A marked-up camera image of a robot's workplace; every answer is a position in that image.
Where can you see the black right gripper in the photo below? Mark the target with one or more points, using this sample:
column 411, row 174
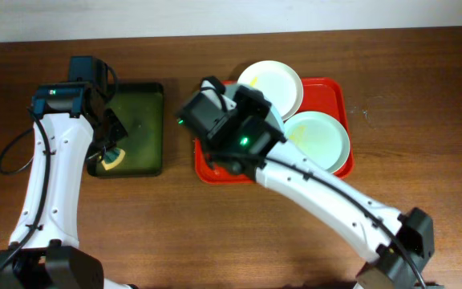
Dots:
column 236, row 114

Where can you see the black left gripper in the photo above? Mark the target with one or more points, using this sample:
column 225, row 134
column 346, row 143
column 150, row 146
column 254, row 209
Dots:
column 111, row 131

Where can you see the yellow green sponge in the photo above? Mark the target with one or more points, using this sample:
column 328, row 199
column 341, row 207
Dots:
column 112, row 158

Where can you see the cream white plate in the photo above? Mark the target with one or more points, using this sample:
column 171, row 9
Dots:
column 279, row 83

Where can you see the light green plate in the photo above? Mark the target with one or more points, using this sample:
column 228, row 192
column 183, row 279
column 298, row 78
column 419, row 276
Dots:
column 321, row 137

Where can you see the light blue plate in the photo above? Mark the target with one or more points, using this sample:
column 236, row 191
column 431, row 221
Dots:
column 273, row 118

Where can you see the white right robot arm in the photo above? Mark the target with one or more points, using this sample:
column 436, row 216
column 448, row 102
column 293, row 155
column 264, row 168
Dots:
column 394, row 251

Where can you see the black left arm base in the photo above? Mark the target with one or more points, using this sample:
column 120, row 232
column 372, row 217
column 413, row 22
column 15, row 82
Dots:
column 54, row 267

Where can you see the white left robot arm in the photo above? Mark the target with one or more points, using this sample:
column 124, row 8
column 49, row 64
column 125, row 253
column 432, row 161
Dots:
column 72, row 126

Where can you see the black tray with green liquid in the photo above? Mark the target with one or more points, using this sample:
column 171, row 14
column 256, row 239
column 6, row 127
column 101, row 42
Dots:
column 140, row 109

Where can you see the red plastic tray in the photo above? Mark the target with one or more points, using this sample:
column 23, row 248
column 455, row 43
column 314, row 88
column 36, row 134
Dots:
column 319, row 94

